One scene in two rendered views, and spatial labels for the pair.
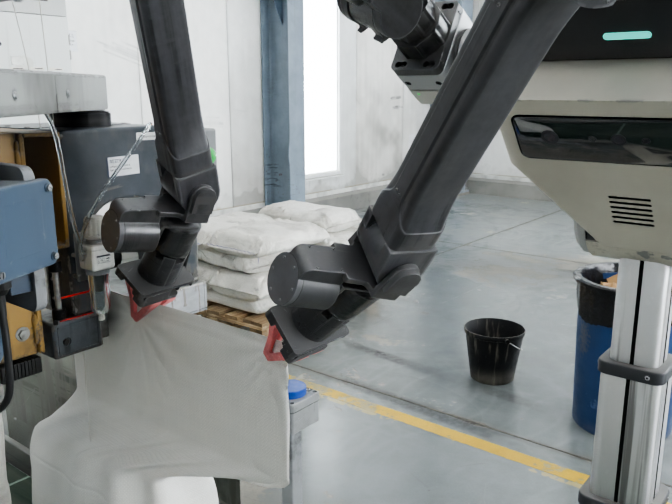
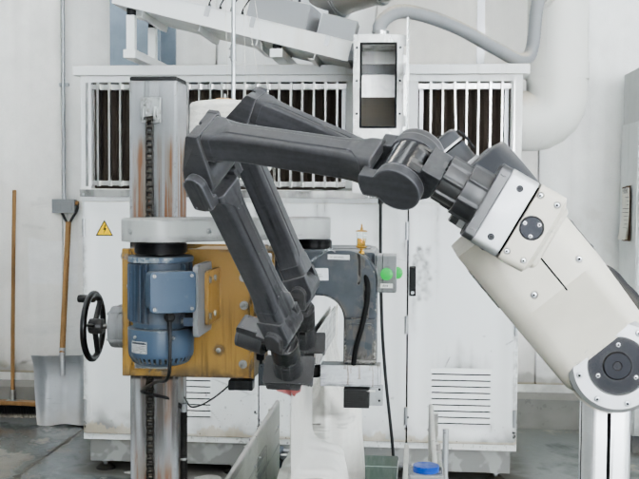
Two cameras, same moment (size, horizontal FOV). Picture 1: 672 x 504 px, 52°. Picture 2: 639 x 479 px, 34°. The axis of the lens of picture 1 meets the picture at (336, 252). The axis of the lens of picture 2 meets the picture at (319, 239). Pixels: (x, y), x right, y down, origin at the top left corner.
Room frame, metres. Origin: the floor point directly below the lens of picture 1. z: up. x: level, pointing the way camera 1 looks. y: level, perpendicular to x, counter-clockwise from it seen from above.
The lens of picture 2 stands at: (-0.30, -1.76, 1.50)
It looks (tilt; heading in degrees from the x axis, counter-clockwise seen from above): 3 degrees down; 57
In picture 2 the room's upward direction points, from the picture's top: straight up
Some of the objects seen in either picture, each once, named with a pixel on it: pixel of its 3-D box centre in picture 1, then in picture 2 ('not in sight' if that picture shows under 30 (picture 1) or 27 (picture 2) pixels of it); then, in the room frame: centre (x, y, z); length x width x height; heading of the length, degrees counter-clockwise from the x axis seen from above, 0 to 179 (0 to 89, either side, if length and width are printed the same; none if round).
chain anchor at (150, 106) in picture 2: not in sight; (149, 109); (0.75, 0.62, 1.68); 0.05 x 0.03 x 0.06; 142
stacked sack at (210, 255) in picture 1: (240, 252); not in sight; (4.05, 0.58, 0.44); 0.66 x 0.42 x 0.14; 46
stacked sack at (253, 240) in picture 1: (270, 235); not in sight; (3.96, 0.38, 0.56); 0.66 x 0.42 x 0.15; 142
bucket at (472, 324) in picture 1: (493, 352); not in sight; (3.20, -0.78, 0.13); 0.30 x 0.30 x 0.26
